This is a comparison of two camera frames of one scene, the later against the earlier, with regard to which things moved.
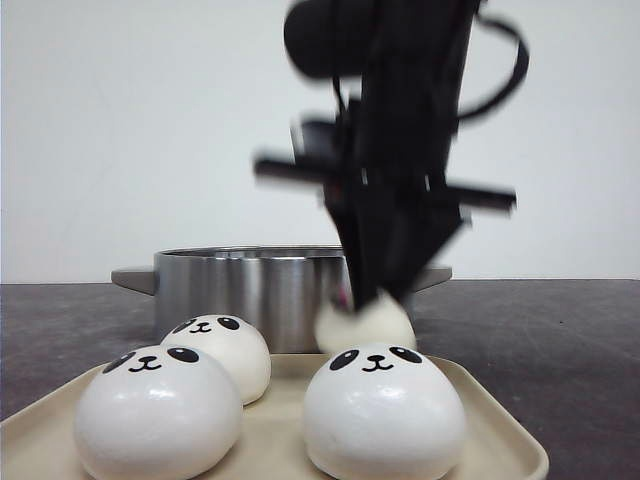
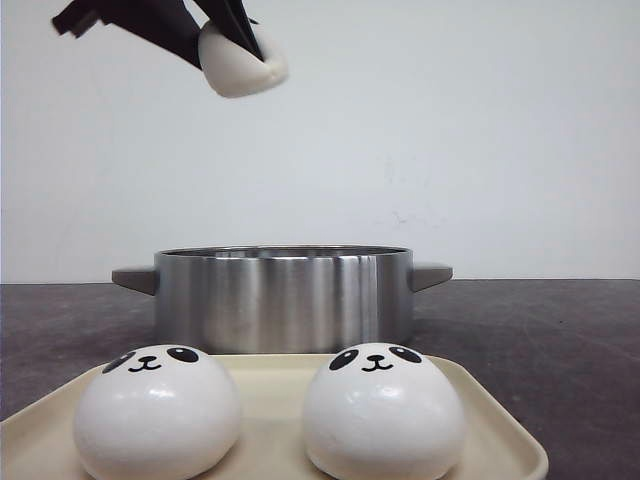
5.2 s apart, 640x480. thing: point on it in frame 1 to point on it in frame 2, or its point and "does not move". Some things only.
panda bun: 235,344 to 234,71
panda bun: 382,411 does not move
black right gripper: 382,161 to 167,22
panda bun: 158,413 does not move
